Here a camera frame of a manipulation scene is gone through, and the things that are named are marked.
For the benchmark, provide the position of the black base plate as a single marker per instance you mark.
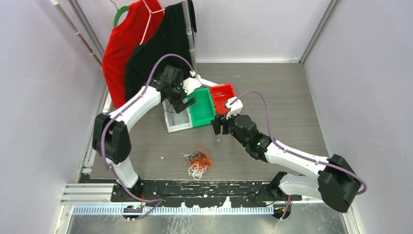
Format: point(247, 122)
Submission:
point(206, 194)

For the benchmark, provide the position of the red plastic bin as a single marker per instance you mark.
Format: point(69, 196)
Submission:
point(220, 94)

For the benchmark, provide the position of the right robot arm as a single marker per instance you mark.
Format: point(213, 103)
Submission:
point(330, 179)

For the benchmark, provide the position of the red white rod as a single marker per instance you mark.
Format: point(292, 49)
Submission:
point(75, 30)

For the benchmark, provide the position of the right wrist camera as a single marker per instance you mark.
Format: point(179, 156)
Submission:
point(234, 106)

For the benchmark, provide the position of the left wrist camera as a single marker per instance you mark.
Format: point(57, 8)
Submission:
point(191, 84)

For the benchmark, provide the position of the black t-shirt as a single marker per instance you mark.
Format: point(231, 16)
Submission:
point(170, 38)

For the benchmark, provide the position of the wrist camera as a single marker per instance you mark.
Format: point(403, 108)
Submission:
point(191, 84)
point(234, 106)

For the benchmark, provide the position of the green hanger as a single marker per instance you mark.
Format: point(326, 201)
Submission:
point(120, 11)

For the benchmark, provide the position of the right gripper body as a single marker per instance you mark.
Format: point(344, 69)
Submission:
point(233, 130)

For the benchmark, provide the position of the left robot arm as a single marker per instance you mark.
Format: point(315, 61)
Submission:
point(111, 135)

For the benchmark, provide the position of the pink hanger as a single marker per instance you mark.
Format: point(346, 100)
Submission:
point(149, 19)

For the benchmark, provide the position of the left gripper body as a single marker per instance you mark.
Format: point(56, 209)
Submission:
point(178, 93)

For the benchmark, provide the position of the red t-shirt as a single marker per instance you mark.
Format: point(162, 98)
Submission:
point(122, 42)

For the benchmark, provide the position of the grey plastic bin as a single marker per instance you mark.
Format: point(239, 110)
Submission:
point(176, 122)

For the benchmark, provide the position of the green plastic bin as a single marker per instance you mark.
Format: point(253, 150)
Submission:
point(202, 112)

